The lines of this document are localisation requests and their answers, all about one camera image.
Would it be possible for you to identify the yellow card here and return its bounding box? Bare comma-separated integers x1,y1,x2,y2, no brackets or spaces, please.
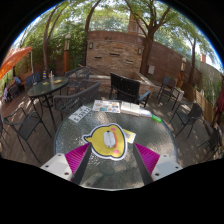
122,128,137,144

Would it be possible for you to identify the closed maroon parasol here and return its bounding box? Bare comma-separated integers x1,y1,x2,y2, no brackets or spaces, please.
214,74,224,128

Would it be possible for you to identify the yellow duck-shaped mouse pad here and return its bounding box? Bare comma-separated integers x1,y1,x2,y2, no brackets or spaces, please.
81,123,129,162

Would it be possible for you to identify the white number plate sign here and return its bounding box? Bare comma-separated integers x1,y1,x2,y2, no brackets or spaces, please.
68,105,93,124

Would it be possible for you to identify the wooden fence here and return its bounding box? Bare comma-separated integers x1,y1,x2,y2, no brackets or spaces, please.
181,83,214,115

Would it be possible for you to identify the green bottle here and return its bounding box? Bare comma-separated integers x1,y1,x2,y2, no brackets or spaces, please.
151,114,163,124

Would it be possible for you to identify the dark metal patio chair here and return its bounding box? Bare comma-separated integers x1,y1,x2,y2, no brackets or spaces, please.
157,75,178,106

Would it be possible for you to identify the black slatted chair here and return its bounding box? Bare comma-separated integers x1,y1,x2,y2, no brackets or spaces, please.
109,72,152,108

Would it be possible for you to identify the dark wicker bench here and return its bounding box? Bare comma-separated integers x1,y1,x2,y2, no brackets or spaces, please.
52,66,102,121

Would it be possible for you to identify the person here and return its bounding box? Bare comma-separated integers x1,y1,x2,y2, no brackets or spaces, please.
12,76,22,89

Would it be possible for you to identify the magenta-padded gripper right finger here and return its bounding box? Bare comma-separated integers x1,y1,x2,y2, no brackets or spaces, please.
132,142,183,186

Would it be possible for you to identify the dark round side table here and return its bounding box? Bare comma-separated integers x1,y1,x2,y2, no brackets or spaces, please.
27,76,70,131

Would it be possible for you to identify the white wall box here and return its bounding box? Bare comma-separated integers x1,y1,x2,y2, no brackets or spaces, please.
147,64,156,76

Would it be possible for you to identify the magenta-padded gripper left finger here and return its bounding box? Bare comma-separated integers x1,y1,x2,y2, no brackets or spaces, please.
40,142,93,186

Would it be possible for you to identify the colourful sticker sheet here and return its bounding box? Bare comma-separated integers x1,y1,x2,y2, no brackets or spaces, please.
91,99,122,114

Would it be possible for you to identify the orange parasol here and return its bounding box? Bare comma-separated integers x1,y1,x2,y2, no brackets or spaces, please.
0,46,34,81

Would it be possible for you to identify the blue chair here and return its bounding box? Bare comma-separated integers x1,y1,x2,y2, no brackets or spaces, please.
25,71,43,89

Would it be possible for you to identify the orange lamp post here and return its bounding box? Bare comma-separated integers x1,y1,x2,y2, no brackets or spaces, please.
63,32,72,74
179,57,188,88

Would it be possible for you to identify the open white book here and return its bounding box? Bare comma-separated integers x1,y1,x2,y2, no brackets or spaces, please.
119,101,141,117

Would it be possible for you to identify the small white box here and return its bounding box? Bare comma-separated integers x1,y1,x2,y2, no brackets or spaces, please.
138,108,153,118

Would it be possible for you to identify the dark mesh metal chair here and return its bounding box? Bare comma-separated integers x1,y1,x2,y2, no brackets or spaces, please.
196,126,224,158
2,107,53,164
169,102,204,138

